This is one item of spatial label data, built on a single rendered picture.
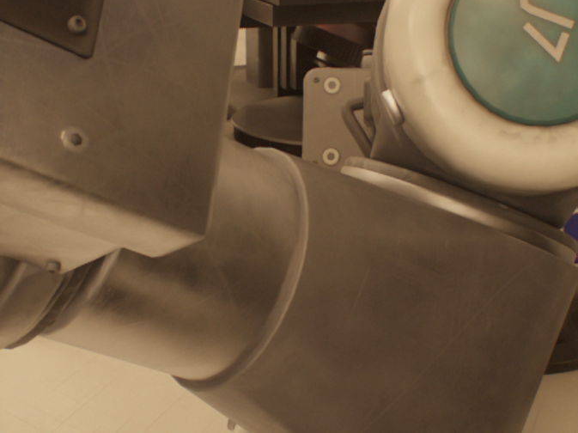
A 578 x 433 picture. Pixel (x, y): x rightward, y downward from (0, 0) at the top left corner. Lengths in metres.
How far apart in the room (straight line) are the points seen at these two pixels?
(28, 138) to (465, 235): 0.15
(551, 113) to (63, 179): 0.15
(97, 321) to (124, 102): 0.09
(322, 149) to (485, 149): 0.19
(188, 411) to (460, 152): 0.31
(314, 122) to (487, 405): 0.19
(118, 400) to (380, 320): 0.31
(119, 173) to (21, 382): 0.43
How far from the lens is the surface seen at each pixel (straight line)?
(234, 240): 0.28
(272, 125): 0.77
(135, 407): 0.59
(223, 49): 0.22
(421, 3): 0.31
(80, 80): 0.20
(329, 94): 0.49
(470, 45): 0.31
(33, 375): 0.63
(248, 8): 0.58
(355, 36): 0.75
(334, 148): 0.49
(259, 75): 1.30
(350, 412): 0.31
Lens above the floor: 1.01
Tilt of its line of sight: 17 degrees down
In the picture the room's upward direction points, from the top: straight up
